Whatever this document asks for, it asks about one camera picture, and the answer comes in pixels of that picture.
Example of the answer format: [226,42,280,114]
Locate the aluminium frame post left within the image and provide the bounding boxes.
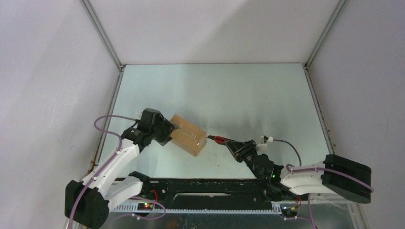
[80,0,124,72]

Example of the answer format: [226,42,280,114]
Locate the aluminium frame post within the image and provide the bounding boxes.
[80,0,124,72]
[304,0,349,69]

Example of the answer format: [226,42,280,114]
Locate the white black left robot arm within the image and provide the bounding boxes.
[64,108,178,229]

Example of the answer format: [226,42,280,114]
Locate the brown cardboard express box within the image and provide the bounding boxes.
[170,114,207,157]

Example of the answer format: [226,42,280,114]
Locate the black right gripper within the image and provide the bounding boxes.
[224,139,263,180]

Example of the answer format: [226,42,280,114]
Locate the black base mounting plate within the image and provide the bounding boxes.
[120,172,304,211]

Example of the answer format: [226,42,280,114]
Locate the aluminium frame post right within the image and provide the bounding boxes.
[304,0,349,69]

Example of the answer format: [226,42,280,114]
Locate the red black utility knife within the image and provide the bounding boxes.
[207,135,228,145]

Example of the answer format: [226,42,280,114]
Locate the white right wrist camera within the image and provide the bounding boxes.
[256,135,274,151]

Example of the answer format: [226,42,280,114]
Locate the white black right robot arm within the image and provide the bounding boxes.
[214,135,374,204]

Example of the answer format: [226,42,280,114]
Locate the grey cable duct rail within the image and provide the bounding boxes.
[112,202,284,214]

